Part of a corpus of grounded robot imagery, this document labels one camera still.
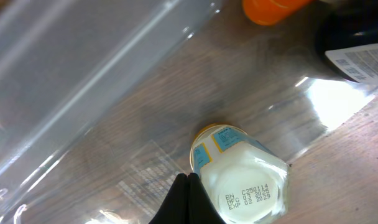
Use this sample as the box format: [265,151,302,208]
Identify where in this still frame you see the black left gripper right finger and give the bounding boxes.
[188,173,225,224]

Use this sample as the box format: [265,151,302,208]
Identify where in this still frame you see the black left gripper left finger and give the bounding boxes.
[149,174,188,224]

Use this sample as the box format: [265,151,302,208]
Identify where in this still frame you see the gold-lidded small jar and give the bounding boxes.
[190,124,289,223]

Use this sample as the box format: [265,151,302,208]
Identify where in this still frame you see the clear plastic container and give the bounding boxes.
[0,1,378,223]

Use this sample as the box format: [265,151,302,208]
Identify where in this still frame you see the orange tube white cap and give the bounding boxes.
[242,0,312,26]

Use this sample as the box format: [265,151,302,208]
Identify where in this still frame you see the black bottle white cap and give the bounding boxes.
[315,0,378,85]

